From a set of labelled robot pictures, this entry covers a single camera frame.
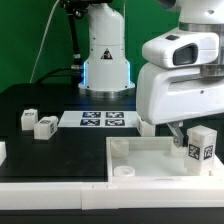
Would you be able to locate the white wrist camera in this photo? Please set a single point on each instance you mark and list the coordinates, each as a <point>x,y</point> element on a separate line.
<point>180,49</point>

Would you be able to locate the white left fence piece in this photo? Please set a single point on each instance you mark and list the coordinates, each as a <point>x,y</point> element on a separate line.
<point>2,152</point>

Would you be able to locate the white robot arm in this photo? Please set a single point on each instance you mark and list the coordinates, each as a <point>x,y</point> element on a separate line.
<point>107,72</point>

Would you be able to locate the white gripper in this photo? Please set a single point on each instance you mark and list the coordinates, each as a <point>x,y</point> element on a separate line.
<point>171,96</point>

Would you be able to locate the white front fence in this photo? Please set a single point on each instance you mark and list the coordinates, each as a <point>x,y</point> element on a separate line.
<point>90,196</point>

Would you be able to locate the white sheet with tags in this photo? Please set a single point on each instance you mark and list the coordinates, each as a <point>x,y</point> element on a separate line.
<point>98,119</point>

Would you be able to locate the white square tabletop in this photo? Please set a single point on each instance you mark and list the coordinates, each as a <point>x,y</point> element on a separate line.
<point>144,158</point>

